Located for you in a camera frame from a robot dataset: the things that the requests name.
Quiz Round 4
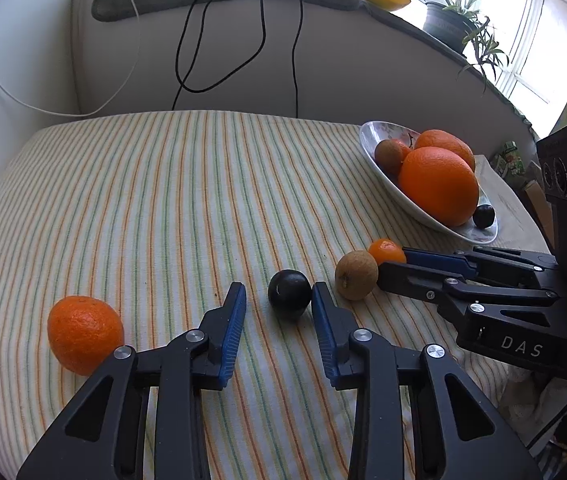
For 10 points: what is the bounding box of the yellow-green plum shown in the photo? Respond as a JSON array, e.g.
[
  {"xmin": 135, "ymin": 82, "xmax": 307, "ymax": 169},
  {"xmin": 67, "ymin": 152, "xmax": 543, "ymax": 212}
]
[{"xmin": 472, "ymin": 204, "xmax": 496, "ymax": 230}]

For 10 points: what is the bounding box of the small tangerine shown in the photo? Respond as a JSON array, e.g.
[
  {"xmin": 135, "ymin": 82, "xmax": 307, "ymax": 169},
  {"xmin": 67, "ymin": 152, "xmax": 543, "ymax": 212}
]
[{"xmin": 368, "ymin": 238, "xmax": 407, "ymax": 266}]

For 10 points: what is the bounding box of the brown kiwi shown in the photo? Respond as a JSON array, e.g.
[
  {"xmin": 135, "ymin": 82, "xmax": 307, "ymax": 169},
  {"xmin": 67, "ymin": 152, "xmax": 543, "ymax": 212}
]
[
  {"xmin": 375, "ymin": 139, "xmax": 405, "ymax": 176},
  {"xmin": 334, "ymin": 250, "xmax": 379, "ymax": 301}
]

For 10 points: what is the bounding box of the dark plum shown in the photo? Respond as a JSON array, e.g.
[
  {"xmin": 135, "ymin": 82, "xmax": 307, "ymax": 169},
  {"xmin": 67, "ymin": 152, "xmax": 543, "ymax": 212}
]
[{"xmin": 267, "ymin": 269, "xmax": 312, "ymax": 323}]

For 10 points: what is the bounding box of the large orange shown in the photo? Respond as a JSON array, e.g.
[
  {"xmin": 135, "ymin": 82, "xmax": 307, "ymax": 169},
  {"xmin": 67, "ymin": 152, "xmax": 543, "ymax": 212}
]
[{"xmin": 398, "ymin": 146, "xmax": 480, "ymax": 228}]

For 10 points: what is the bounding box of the mandarin orange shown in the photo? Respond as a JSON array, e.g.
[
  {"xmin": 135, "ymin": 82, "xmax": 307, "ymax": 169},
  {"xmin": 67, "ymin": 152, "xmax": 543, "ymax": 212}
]
[{"xmin": 47, "ymin": 296, "xmax": 124, "ymax": 377}]

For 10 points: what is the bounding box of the green package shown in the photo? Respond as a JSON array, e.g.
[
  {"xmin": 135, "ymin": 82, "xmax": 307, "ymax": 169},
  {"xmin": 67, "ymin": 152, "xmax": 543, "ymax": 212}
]
[{"xmin": 491, "ymin": 141, "xmax": 525, "ymax": 180}]

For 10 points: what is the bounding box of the striped table cloth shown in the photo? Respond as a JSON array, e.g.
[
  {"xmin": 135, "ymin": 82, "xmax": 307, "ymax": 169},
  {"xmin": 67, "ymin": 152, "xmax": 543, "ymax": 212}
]
[{"xmin": 0, "ymin": 109, "xmax": 555, "ymax": 480}]

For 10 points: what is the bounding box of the white floral plate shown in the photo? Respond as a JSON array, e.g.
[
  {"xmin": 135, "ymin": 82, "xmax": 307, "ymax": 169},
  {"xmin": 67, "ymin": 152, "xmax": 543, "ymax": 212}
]
[{"xmin": 358, "ymin": 120, "xmax": 499, "ymax": 245}]

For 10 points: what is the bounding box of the potted green plant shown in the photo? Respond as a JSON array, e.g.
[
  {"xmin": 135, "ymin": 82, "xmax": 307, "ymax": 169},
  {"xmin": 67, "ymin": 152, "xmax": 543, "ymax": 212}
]
[{"xmin": 423, "ymin": 0, "xmax": 510, "ymax": 91}]

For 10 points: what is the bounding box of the grey sill mat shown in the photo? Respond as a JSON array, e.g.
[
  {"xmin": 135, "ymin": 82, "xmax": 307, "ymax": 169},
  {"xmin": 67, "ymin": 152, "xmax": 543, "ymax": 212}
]
[{"xmin": 80, "ymin": 0, "xmax": 534, "ymax": 150}]

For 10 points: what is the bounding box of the black cable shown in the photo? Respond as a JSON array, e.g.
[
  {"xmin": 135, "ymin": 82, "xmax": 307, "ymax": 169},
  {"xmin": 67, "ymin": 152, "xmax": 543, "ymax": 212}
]
[{"xmin": 170, "ymin": 0, "xmax": 306, "ymax": 118}]

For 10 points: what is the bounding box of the white cable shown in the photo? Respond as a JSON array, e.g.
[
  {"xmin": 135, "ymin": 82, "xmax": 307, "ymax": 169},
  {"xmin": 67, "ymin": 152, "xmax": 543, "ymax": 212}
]
[{"xmin": 0, "ymin": 0, "xmax": 143, "ymax": 118}]

